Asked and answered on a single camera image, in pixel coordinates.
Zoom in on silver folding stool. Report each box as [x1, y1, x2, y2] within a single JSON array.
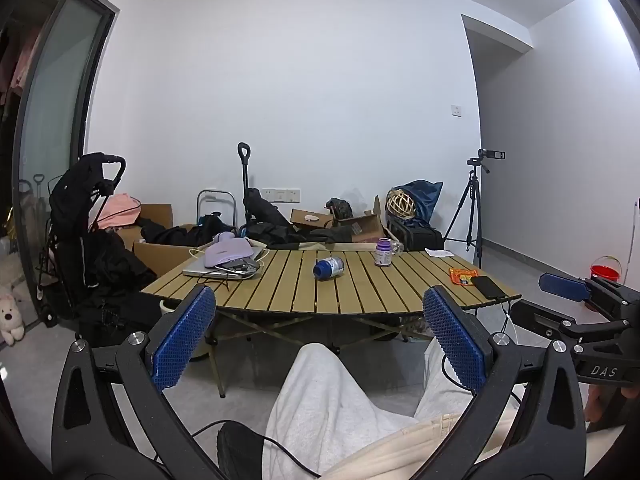
[[196, 189, 237, 228]]

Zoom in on cream garment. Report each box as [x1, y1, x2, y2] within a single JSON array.
[[320, 402, 531, 480]]

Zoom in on woven wicker ball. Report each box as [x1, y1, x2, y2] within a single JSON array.
[[387, 189, 417, 220]]

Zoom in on black stroller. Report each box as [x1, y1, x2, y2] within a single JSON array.
[[37, 152, 161, 341]]

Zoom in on blue white bottle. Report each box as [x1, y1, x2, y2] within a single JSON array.
[[313, 256, 346, 279]]

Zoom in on black wagon handle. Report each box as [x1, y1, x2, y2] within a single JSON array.
[[237, 142, 252, 226]]

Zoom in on white plush toy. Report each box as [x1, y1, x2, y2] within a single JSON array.
[[0, 292, 26, 347]]

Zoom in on silver laptop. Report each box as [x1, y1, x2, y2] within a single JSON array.
[[182, 247, 268, 279]]

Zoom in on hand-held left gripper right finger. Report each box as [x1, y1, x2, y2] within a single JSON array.
[[422, 285, 588, 480]]

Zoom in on person's legs in white pants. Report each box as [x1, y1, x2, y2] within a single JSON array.
[[262, 337, 526, 480]]

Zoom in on black phone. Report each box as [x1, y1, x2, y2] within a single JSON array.
[[471, 275, 505, 299]]

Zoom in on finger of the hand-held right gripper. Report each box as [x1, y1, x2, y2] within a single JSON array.
[[510, 299, 628, 348], [539, 272, 640, 313]]

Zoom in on black clothes pile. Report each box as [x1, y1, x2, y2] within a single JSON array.
[[140, 212, 236, 247]]

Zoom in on purple cup with clear handle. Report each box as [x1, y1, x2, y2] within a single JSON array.
[[373, 238, 404, 267]]

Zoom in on blue bag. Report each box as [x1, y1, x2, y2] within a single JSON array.
[[386, 179, 444, 226]]

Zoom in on red bucket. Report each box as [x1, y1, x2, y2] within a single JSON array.
[[590, 255, 623, 282]]

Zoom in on black cable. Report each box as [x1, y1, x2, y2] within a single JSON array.
[[187, 420, 323, 478]]

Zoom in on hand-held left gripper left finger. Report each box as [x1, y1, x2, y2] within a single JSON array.
[[51, 284, 231, 480]]

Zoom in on black bag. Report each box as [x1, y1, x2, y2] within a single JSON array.
[[387, 220, 445, 252]]

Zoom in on glass sliding door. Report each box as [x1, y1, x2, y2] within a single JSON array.
[[12, 0, 121, 323]]

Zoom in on lavender pouch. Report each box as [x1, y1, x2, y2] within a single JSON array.
[[201, 232, 253, 268]]

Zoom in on person's right hand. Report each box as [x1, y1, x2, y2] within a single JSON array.
[[584, 385, 608, 424]]

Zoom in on orange snack packet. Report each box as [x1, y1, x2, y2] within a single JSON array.
[[448, 267, 480, 287]]

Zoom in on cardboard box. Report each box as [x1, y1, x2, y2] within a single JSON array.
[[132, 240, 213, 279], [339, 209, 387, 244], [134, 203, 174, 233], [290, 208, 334, 231]]

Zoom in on cardboard boxes with clothes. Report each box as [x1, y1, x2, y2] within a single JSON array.
[[242, 188, 368, 251]]

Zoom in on wooden slat folding table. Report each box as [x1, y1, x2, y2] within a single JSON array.
[[141, 247, 522, 398]]

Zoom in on black tripod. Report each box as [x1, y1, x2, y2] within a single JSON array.
[[443, 159, 485, 268]]

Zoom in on black shoe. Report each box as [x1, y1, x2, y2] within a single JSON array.
[[216, 420, 267, 480]]

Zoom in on hanging pink garment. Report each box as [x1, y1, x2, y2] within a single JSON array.
[[0, 25, 43, 98]]

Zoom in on pink cloth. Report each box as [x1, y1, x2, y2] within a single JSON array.
[[92, 193, 142, 231]]

